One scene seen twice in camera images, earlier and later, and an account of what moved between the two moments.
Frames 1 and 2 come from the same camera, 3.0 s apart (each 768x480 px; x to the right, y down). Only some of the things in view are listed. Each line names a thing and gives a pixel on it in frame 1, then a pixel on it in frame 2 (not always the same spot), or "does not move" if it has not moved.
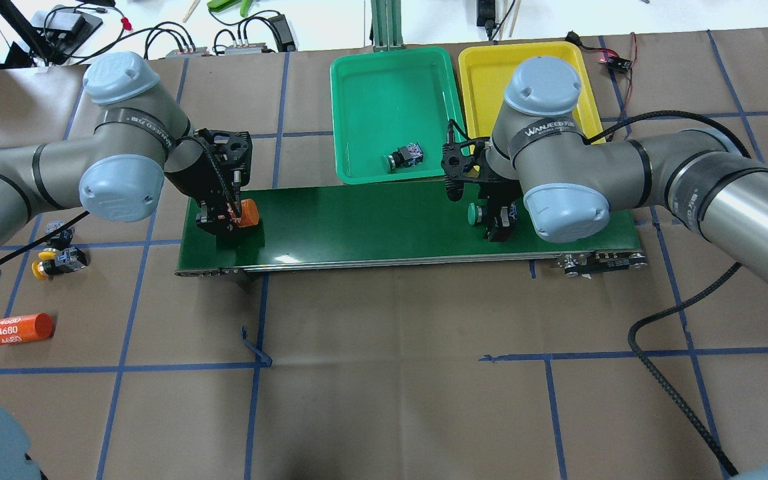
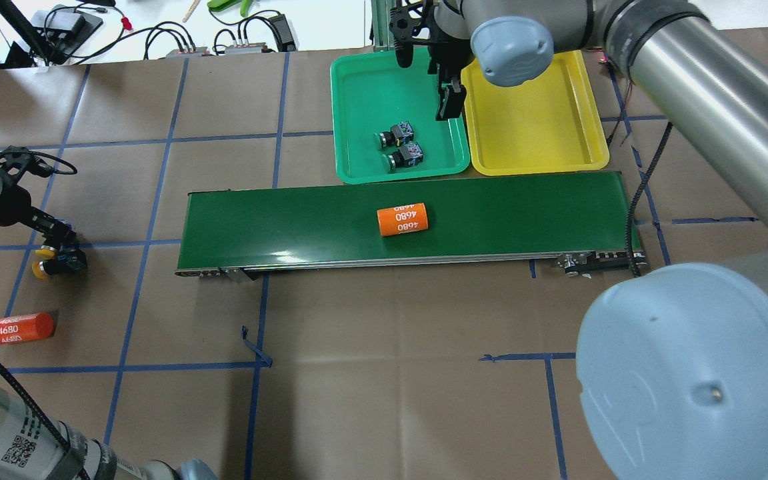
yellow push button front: x=53 y=261 does not move
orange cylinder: x=21 y=329 does not move
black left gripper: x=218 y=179 -> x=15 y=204
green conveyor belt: x=387 y=227 does not move
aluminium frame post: x=386 y=33 does not move
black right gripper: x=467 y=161 -> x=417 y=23
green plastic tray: x=385 y=101 does not move
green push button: x=409 y=155 does not move
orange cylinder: x=249 y=213 -> x=402 y=219
